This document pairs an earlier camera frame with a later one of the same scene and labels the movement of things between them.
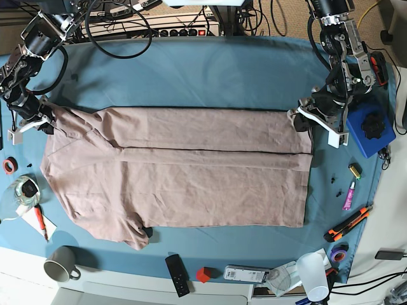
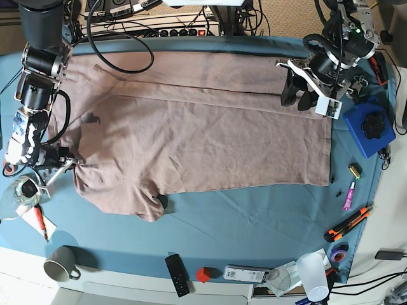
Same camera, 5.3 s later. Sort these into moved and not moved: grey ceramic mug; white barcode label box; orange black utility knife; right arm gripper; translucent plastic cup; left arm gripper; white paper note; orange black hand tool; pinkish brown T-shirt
Moved: right arm gripper; pinkish brown T-shirt; left arm gripper
Not moved: orange black utility knife; translucent plastic cup; white barcode label box; grey ceramic mug; white paper note; orange black hand tool
